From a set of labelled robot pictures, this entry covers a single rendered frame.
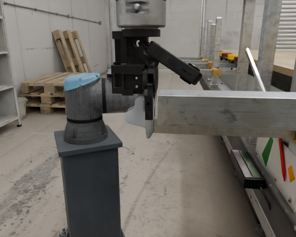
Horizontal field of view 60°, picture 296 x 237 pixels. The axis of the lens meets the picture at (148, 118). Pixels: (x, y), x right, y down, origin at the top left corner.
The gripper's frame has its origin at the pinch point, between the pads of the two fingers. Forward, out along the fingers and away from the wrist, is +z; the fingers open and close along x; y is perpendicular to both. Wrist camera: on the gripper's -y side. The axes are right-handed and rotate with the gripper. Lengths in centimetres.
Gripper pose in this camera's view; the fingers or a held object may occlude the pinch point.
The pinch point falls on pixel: (151, 132)
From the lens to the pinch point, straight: 52.9
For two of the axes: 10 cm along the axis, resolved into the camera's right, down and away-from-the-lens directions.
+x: -1.2, 2.9, -9.5
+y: -9.9, -0.3, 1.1
